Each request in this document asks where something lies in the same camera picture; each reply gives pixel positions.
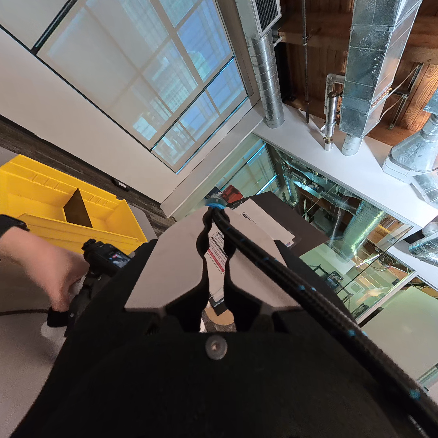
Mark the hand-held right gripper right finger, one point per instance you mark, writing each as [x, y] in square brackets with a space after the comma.
[253, 287]

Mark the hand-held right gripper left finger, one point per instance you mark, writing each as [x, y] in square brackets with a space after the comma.
[164, 270]

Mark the yellow plastic bin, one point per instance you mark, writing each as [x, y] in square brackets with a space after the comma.
[34, 184]

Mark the person's left hand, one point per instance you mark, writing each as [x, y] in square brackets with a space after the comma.
[41, 267]

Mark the printed instruction sheet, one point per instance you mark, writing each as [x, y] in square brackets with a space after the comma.
[267, 219]

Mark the red case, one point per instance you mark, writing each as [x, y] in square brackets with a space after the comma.
[232, 193]

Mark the black wristband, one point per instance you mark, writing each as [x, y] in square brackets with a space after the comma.
[12, 224]

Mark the large gridded window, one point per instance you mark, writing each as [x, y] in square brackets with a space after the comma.
[119, 68]

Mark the silver flexible duct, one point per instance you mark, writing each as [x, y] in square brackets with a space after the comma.
[362, 219]

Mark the conical silver duct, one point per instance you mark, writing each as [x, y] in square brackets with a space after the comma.
[410, 154]

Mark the rectangular metal air duct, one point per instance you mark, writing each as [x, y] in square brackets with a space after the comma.
[373, 68]

